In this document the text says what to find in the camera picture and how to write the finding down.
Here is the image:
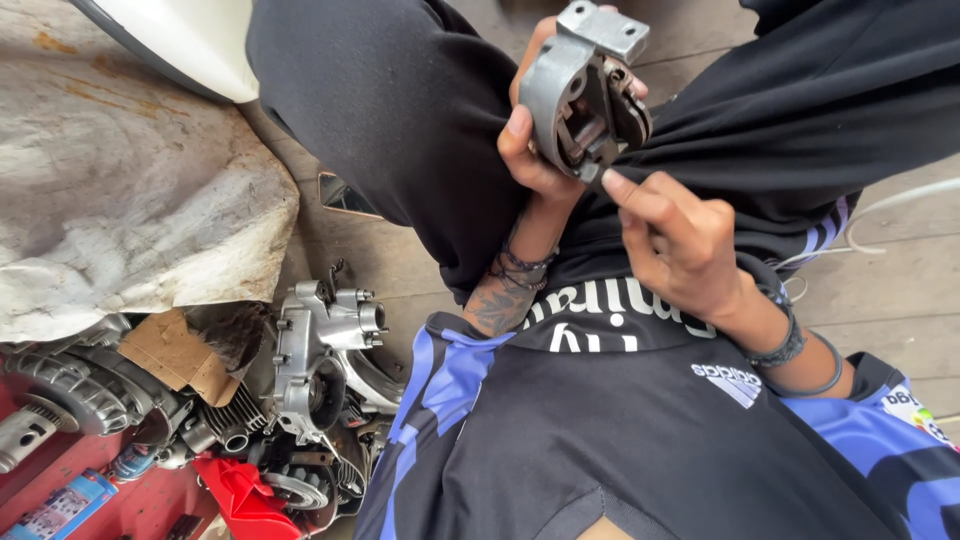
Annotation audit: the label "red tool tray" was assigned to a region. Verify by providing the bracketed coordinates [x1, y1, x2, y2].
[0, 360, 222, 540]

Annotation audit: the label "phone with tan edge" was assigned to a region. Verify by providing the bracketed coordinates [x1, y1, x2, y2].
[318, 171, 385, 221]

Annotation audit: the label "red plastic part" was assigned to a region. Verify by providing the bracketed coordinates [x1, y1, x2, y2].
[192, 454, 303, 540]

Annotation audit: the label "black trousers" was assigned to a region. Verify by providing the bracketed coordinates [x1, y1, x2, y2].
[246, 0, 960, 305]

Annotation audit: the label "dark flywheel engine part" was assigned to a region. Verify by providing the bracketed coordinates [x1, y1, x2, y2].
[246, 420, 391, 538]

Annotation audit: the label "white cable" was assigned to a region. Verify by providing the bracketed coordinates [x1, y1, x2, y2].
[771, 177, 960, 273]

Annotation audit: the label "person's right hand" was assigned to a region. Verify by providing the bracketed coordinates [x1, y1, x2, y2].
[600, 168, 753, 325]

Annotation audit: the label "finned engine cylinder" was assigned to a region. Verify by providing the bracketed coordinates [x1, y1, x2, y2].
[180, 382, 273, 456]

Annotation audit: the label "dark braided wrist bracelet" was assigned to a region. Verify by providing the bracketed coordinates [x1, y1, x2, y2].
[742, 287, 808, 369]

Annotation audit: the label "grey metal brake caliper part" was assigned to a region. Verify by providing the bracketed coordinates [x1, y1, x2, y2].
[517, 0, 654, 186]

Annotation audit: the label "grey finned engine fan cover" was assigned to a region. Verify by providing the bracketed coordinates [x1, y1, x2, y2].
[0, 313, 192, 475]

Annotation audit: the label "white scooter body panel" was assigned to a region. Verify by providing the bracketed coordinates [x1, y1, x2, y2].
[69, 0, 261, 105]

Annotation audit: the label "silver engine crankcase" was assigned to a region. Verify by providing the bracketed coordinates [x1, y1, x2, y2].
[270, 259, 408, 445]

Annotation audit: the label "torn brown cardboard piece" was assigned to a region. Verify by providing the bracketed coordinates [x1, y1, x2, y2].
[117, 307, 243, 408]

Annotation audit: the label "blue printed packet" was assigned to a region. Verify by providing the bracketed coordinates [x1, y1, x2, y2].
[0, 468, 120, 540]

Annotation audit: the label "thin black wrist band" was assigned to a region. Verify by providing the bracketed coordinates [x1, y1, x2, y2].
[765, 330, 846, 399]

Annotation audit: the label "black cord bracelets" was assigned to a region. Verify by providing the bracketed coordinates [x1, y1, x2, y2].
[486, 223, 561, 293]

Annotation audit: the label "stained grey tarp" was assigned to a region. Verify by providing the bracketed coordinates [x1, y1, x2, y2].
[0, 0, 302, 345]

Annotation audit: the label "black and blue jersey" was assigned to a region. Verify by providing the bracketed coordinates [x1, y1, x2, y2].
[352, 193, 960, 540]

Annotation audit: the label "small spray can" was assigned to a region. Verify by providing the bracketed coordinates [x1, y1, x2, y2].
[107, 442, 163, 483]

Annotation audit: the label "person's left hand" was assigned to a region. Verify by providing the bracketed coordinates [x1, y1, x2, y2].
[497, 6, 650, 205]

